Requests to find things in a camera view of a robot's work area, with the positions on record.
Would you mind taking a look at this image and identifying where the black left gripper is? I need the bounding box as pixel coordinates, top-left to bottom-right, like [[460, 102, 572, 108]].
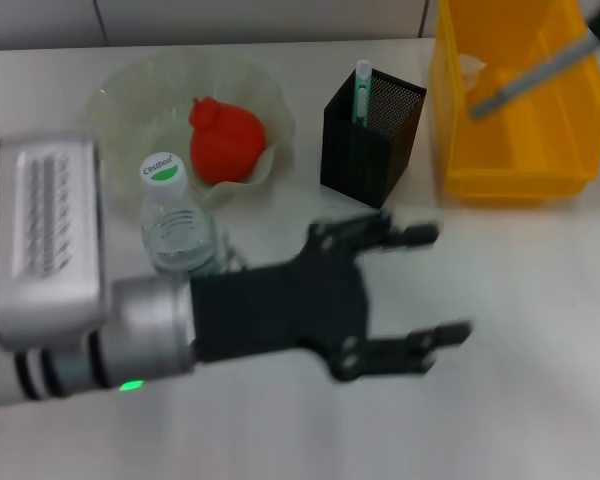
[[189, 209, 441, 382]]

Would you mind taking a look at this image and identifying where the grey pen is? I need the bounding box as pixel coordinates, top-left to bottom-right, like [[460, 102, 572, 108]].
[[469, 33, 600, 121]]

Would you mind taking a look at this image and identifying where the white paper ball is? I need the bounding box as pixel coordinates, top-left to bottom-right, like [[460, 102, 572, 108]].
[[458, 52, 489, 96]]

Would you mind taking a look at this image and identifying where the green pen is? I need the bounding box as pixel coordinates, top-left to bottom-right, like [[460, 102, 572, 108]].
[[350, 58, 375, 151]]

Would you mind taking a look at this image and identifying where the red pomegranate toy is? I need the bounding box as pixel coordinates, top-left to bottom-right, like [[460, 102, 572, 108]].
[[188, 96, 267, 184]]

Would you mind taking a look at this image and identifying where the clear green-label water bottle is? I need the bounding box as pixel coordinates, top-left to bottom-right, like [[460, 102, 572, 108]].
[[139, 152, 226, 276]]

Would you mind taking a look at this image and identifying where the black mesh pen holder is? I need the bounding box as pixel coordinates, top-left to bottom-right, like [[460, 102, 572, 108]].
[[319, 69, 427, 210]]

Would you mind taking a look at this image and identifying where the pale green glass fruit plate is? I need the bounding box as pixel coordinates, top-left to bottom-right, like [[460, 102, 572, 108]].
[[82, 49, 299, 221]]

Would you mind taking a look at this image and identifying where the yellow plastic bin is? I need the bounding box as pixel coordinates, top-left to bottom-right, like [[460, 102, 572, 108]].
[[428, 0, 600, 207]]

